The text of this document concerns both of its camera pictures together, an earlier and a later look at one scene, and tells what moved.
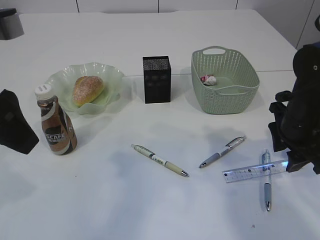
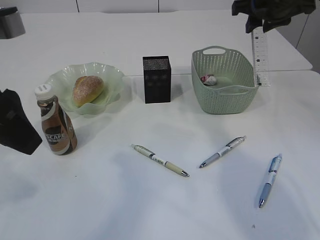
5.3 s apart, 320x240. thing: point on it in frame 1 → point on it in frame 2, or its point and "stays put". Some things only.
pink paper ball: x=203 y=78 stays put
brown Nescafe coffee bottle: x=58 y=127 stays put
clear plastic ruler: x=240 y=174 → x=260 y=49
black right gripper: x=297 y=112 → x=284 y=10
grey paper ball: x=211 y=81 stays put
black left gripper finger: x=15 y=133 stays put
